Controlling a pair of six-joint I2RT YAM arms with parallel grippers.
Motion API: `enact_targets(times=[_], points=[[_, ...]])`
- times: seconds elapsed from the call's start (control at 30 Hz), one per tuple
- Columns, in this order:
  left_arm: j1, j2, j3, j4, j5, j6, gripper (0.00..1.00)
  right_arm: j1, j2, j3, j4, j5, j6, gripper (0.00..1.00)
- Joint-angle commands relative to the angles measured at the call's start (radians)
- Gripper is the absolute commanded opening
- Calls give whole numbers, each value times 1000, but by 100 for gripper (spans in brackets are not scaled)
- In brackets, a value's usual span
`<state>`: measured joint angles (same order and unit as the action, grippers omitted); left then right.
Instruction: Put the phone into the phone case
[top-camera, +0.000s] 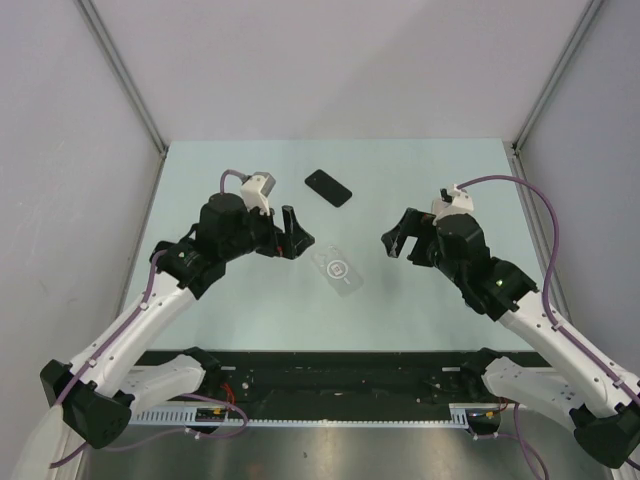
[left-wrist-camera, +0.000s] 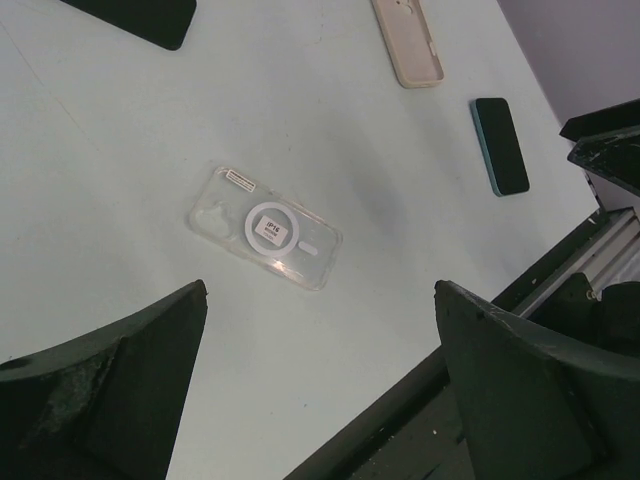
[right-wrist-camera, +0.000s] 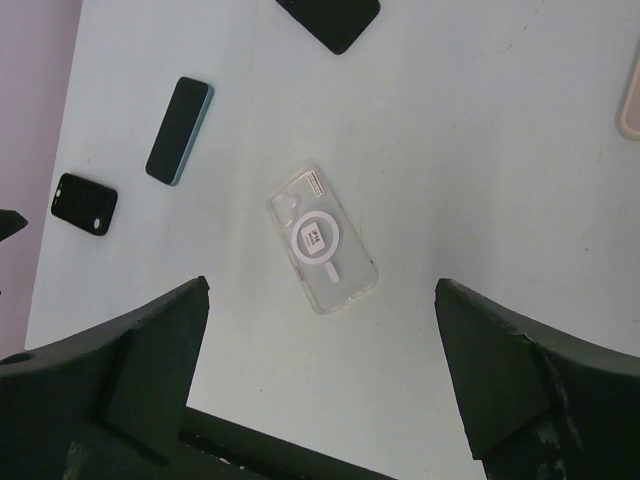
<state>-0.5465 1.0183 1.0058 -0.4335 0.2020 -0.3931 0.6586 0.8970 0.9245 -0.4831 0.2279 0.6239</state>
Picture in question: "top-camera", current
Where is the white slotted cable duct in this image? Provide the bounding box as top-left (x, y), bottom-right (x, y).
top-left (130, 404), bottom-right (499, 429)

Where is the black phone on table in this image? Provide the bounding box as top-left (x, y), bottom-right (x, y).
top-left (304, 169), bottom-right (353, 208)

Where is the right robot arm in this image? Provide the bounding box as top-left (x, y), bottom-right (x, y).
top-left (381, 208), bottom-right (639, 469)

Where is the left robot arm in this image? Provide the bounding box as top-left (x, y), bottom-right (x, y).
top-left (40, 193), bottom-right (315, 449)

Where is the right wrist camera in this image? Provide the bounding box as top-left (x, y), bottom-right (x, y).
top-left (431, 184), bottom-right (474, 218)

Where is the clear magsafe phone case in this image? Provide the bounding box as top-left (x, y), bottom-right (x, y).
top-left (311, 244), bottom-right (364, 298)

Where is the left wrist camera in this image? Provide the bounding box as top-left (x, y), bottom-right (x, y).
top-left (240, 172), bottom-right (276, 213)

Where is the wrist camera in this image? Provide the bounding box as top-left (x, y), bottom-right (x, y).
top-left (240, 172), bottom-right (276, 213)
top-left (431, 184), bottom-right (474, 218)

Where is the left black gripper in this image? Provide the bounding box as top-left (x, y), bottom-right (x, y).
top-left (221, 198), bottom-right (313, 261)

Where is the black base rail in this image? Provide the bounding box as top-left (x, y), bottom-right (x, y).
top-left (102, 349), bottom-right (524, 421)

